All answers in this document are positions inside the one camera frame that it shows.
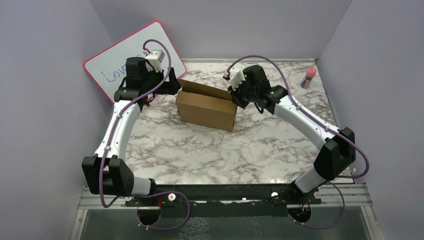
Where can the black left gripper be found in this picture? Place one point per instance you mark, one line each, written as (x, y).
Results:
(170, 87)

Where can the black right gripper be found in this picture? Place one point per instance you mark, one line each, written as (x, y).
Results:
(234, 95)

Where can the brown cardboard box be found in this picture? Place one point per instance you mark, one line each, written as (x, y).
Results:
(206, 106)

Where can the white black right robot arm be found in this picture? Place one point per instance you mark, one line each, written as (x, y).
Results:
(335, 152)

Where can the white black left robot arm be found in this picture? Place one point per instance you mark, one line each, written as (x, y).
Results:
(106, 172)

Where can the pink framed whiteboard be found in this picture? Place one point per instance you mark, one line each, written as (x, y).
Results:
(107, 68)

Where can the pink capped marker bottle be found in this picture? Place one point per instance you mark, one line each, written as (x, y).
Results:
(307, 79)

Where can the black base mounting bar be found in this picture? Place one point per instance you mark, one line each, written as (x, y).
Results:
(213, 200)

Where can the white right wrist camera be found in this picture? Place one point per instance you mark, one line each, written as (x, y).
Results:
(235, 77)

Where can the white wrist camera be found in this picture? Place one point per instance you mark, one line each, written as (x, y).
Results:
(235, 77)
(154, 60)

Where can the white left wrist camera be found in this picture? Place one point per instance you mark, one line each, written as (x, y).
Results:
(154, 60)

